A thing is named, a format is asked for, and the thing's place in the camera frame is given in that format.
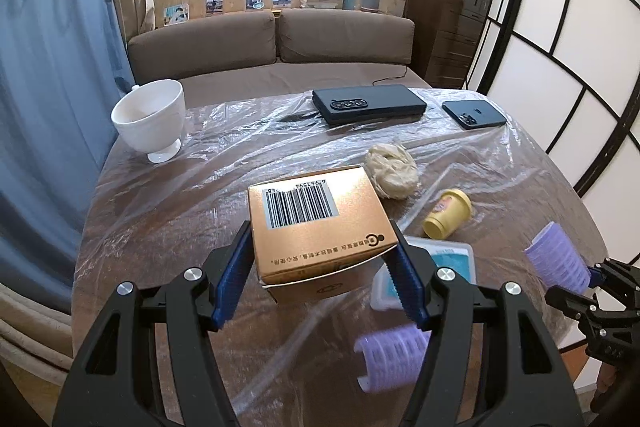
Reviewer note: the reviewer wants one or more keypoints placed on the blue curtain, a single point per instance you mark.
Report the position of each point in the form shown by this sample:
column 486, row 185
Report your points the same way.
column 50, row 82

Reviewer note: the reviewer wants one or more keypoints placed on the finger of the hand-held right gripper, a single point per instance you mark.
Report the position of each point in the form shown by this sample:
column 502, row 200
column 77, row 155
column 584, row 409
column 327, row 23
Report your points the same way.
column 590, row 312
column 612, row 277

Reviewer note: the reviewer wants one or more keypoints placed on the white container with teal lid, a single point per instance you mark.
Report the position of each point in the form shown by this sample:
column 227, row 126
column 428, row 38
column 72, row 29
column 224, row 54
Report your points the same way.
column 450, row 257

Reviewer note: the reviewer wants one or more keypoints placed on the blue-toned photo card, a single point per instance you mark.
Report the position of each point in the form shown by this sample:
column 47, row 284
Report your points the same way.
column 176, row 14

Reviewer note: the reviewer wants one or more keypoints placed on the white footed ceramic bowl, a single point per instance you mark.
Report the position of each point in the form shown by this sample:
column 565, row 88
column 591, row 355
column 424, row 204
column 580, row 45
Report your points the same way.
column 150, row 122

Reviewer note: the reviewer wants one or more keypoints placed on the crumpled beige paper ball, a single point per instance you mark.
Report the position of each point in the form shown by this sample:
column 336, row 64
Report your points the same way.
column 391, row 172

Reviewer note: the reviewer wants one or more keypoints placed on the small teal cylinder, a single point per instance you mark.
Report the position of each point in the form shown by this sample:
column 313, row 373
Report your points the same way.
column 349, row 0

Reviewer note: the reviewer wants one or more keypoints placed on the clear plastic table cover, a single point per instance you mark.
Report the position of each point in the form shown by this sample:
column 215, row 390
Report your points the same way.
column 300, row 147

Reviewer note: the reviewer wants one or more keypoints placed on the beige folded cloth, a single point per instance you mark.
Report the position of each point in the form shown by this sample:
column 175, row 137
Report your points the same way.
column 30, row 337

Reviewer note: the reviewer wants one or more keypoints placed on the orange cardboard box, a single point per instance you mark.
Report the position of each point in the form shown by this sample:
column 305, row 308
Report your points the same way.
column 320, row 232

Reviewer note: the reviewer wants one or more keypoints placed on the small standing photo print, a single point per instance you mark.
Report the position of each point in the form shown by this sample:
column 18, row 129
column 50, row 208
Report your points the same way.
column 215, row 4

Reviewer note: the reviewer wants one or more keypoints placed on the dark wooden cabinet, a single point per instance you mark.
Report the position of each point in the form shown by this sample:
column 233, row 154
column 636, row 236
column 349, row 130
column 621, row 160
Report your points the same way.
column 445, row 27

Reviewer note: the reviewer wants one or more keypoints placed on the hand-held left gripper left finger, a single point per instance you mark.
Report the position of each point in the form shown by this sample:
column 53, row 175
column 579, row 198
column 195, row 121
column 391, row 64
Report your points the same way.
column 232, row 277

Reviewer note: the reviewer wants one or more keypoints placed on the photo print of building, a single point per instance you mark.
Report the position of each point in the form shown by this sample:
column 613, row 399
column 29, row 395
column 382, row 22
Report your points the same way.
column 281, row 2

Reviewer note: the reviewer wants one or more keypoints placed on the small dark phone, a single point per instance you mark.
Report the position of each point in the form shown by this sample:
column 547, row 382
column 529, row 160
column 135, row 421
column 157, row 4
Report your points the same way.
column 475, row 114

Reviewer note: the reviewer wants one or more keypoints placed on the black-framed white folding screen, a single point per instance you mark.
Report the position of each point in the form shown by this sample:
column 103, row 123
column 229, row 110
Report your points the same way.
column 575, row 57

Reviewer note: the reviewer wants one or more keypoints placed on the small yellow cup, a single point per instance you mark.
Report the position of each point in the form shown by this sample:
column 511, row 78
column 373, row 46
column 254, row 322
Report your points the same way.
column 447, row 214

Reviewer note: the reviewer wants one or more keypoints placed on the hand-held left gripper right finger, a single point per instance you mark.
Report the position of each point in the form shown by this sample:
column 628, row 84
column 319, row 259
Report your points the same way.
column 407, row 282

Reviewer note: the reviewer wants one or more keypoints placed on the large black phone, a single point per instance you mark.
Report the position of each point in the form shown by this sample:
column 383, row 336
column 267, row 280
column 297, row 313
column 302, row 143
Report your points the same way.
column 380, row 104

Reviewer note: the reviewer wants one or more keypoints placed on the brown sofa seat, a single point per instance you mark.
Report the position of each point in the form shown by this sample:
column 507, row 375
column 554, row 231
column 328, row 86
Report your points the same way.
column 300, row 79

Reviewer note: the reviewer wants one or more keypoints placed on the purple hair roller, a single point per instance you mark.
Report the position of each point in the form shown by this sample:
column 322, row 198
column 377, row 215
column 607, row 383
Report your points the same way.
column 555, row 257
column 392, row 357

